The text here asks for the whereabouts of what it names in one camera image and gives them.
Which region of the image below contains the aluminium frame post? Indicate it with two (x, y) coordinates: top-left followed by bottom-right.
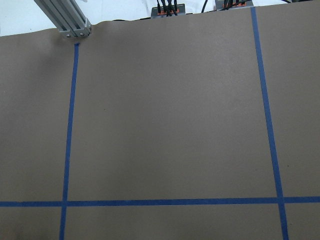
(34, 0), (92, 38)

